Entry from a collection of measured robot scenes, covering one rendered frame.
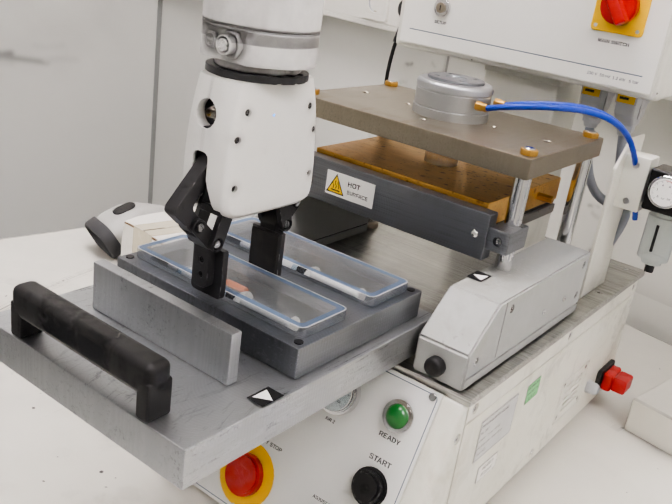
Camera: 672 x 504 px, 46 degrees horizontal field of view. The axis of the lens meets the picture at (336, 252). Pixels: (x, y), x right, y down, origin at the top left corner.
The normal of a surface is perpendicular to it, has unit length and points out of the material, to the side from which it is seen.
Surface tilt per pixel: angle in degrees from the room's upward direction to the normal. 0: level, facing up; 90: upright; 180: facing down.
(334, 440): 65
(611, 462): 0
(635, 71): 90
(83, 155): 90
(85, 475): 0
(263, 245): 90
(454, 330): 41
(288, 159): 90
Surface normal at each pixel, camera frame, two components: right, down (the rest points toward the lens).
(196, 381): 0.14, -0.92
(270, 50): 0.25, 0.38
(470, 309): -0.29, -0.56
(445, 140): -0.61, 0.22
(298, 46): 0.67, 0.35
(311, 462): -0.50, -0.19
